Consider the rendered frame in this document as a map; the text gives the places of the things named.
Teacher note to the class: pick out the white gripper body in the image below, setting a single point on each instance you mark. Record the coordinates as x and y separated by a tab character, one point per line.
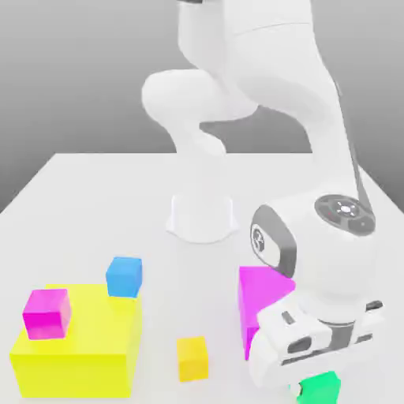
268	366

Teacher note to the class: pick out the small green cube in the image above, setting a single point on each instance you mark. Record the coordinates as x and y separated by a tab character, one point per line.
320	389

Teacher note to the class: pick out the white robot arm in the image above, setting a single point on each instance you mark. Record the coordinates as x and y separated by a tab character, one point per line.
271	79

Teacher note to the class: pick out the small orange cube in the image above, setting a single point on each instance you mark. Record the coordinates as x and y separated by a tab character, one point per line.
192	359

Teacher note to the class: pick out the small blue cube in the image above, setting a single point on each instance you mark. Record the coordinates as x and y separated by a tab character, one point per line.
124	277

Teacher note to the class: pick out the small magenta cube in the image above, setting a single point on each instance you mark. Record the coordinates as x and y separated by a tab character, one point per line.
44	315

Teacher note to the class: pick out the large magenta box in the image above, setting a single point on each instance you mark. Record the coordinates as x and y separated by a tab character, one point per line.
260	292

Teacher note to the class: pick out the large yellow box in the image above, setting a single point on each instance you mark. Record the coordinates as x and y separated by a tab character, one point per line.
79	363

